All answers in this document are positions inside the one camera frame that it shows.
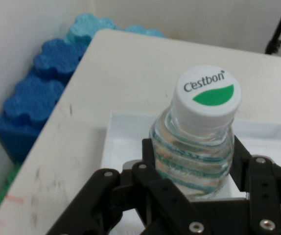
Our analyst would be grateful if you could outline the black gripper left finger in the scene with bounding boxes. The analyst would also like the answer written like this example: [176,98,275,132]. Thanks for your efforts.
[46,138,205,235]

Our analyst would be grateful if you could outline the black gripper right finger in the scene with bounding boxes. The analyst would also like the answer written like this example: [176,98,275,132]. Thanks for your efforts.
[228,136,281,235]

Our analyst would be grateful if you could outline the green label water bottle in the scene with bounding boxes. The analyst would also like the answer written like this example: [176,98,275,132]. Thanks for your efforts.
[149,64,242,199]

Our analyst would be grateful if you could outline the white and blue cardboard box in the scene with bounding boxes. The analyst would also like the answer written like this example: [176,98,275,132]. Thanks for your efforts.
[100,110,281,235]

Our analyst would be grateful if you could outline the dark blue foam mat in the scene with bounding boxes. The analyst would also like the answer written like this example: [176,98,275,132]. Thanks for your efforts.
[0,38,89,164]

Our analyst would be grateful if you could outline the black tripod stand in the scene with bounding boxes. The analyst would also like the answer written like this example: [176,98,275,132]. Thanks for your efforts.
[264,0,281,59]

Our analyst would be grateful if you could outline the light blue foam mat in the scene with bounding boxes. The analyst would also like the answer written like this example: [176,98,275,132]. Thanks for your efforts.
[66,13,166,46]

